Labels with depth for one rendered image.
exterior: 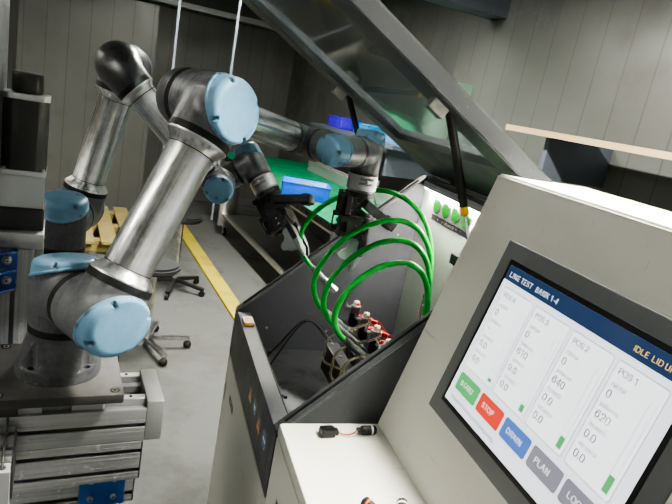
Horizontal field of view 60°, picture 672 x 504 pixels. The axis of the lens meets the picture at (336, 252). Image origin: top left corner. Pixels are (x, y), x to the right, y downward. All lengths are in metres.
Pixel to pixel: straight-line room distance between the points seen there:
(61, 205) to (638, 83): 2.97
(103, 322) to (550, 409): 0.70
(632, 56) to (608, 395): 3.00
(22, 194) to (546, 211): 1.03
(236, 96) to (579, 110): 3.02
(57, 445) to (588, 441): 0.93
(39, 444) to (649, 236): 1.10
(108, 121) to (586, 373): 1.32
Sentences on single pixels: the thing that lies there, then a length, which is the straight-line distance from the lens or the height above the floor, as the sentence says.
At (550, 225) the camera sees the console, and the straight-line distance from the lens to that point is 1.04.
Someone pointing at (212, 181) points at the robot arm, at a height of 1.37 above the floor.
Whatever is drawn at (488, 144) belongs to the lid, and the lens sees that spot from 1.18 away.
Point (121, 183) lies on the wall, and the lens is 6.91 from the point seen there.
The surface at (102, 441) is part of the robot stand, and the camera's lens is 1.28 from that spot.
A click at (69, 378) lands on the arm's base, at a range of 1.20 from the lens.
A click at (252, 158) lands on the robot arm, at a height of 1.43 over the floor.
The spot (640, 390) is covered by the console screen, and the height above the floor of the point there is 1.35.
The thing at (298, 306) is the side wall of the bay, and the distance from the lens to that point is 1.87.
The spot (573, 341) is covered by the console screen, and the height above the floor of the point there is 1.36.
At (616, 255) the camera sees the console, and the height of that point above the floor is 1.49.
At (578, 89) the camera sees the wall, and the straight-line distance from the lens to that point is 3.91.
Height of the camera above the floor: 1.63
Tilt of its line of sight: 15 degrees down
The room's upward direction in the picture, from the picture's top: 11 degrees clockwise
